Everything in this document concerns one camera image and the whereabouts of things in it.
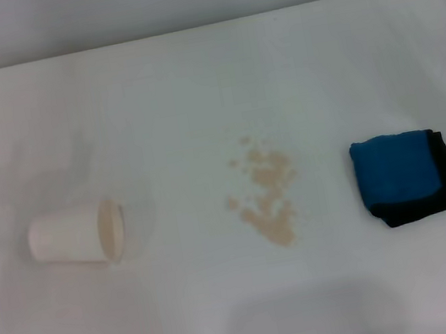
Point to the white paper cup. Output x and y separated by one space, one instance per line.
68 238

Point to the blue rag with black trim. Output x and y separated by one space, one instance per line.
394 168

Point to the brown water stain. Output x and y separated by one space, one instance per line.
269 176

